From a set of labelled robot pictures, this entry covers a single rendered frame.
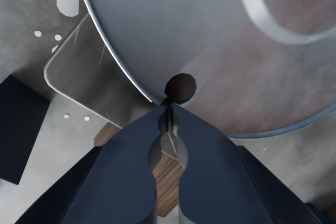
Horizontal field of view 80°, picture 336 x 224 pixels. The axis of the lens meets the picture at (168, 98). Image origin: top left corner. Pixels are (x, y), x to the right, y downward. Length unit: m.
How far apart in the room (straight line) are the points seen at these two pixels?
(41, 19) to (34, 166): 0.71
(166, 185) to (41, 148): 0.63
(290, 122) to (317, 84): 0.04
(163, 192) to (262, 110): 0.80
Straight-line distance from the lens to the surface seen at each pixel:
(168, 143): 0.16
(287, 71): 0.18
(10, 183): 0.67
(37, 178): 1.31
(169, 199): 0.99
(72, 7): 0.25
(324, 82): 0.22
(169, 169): 0.85
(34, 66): 0.97
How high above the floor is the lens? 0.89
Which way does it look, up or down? 57 degrees down
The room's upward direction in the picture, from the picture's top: 146 degrees clockwise
